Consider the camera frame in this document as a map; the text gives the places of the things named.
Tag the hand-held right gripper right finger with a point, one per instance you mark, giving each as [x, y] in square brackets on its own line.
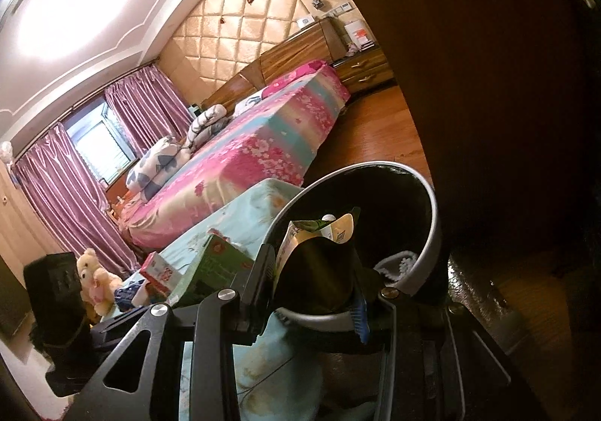
[361, 320]

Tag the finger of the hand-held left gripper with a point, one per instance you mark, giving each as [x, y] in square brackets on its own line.
[119, 324]

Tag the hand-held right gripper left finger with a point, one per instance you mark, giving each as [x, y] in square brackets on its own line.
[263, 280]

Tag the dark green drink carton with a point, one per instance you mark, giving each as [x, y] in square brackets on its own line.
[319, 270]

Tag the black white-rimmed trash bin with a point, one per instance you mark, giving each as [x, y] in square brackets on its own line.
[429, 209]

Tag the dark blue cloth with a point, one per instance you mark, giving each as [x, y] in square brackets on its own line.
[129, 296]

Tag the cream teddy bear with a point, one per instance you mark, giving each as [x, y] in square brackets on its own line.
[91, 268]

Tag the green cardboard box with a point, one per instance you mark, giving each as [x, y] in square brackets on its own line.
[216, 261]

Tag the red and white box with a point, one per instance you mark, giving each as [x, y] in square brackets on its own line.
[162, 270]

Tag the white crumpled paper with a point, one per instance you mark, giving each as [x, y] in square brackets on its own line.
[399, 261]

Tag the light blue floral tablecloth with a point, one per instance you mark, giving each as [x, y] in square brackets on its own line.
[253, 209]

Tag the long pink satin curtain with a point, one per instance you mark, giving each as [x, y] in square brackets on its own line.
[56, 186]

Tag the wooden side table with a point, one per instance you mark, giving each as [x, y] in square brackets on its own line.
[119, 209]

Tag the bed with pink floral sheet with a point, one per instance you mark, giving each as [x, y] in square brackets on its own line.
[263, 144]

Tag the window with blinds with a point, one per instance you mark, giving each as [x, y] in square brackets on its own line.
[101, 144]

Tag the patterned pillows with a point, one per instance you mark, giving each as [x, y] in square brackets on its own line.
[157, 162]

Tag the rolled grey-patterned white quilt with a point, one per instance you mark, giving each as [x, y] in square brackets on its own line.
[206, 120]

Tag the white patterned pillow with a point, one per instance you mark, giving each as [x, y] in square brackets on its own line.
[249, 104]

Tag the short pink satin curtain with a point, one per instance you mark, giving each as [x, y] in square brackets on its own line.
[150, 106]

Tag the pink floral pillow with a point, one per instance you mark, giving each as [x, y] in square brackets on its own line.
[291, 78]

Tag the wooden headboard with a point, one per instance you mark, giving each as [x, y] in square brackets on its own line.
[291, 52]

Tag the wooden nightstand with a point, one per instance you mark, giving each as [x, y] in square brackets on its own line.
[368, 68]

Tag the small white box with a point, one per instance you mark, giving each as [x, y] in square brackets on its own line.
[304, 22]

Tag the white appliance with orange label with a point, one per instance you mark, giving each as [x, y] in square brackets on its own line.
[357, 33]

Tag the dark wooden door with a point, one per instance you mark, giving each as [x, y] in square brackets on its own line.
[469, 73]

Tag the wall switch panel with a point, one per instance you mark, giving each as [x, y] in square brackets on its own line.
[340, 8]

